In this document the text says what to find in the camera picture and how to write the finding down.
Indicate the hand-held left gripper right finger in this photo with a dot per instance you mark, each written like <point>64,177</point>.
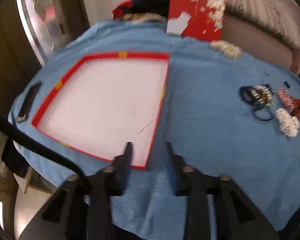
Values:
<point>172,160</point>

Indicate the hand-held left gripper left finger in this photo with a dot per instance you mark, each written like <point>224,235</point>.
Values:
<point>127,156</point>

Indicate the red-rimmed white tray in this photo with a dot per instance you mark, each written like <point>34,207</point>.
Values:
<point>110,100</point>

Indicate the red polka-dot scrunchie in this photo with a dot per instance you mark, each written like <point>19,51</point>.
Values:
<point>298,107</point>

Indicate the blue towel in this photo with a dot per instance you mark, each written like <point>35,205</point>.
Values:
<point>202,92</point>

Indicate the black scrunchie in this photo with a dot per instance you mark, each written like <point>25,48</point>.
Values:
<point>245,95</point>

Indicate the black phone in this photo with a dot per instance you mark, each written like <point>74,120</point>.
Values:
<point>27,102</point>

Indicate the white patterned scrunchie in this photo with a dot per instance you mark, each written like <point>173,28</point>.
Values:
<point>287,122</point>

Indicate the white fluffy scrunchie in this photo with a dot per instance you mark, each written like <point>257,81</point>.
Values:
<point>227,48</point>

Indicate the small black hair clip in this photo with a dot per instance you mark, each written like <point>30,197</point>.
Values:
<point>286,84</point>

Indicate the red bag with white flowers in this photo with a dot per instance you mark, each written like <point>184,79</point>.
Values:
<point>200,20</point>

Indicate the pile of dark clothes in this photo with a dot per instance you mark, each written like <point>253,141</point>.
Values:
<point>150,5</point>

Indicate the window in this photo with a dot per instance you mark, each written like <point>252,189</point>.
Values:
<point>47,12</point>

